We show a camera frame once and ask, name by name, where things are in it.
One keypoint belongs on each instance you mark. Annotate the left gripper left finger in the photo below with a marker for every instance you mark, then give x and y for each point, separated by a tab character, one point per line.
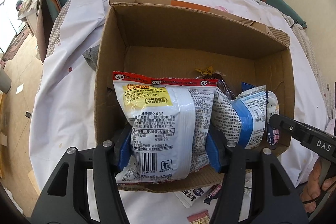
122	148

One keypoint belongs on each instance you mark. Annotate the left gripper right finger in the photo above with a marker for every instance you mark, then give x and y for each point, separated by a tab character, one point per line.
216	149

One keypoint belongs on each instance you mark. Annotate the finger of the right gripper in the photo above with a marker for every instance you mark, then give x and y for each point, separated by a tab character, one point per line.
281	123

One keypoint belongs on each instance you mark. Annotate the white blue snack bag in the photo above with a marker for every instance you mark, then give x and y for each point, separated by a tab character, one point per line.
241	120

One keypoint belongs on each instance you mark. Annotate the large white red snack bag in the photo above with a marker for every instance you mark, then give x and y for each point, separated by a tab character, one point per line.
170	119

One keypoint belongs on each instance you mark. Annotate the blue chips bag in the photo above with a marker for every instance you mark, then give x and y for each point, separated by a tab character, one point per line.
246	86

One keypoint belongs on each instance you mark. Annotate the dark brown snack packet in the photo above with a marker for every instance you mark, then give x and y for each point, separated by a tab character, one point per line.
222	85

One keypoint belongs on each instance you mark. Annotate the person's right hand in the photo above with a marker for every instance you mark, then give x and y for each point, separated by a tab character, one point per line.
312	189

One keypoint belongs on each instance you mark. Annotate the white red blue snack packet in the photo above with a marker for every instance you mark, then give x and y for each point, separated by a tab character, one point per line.
205	194

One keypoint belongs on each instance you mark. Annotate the white wrapper snack bar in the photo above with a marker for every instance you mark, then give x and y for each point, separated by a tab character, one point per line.
248	185

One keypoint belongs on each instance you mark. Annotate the white bed sheet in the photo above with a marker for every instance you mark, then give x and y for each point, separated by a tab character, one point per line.
77	175

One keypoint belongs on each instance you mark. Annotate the yellow snack bag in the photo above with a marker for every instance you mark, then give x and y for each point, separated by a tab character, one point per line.
207	71

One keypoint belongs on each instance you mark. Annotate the grey cloth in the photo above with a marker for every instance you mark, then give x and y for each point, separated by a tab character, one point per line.
91	57

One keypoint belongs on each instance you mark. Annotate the brown cardboard box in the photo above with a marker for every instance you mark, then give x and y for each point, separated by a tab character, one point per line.
169	38

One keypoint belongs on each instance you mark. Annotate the grey trash bin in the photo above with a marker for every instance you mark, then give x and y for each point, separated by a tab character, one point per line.
5	81

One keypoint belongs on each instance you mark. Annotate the white cabinet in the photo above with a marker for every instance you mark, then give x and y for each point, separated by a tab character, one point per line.
27	13

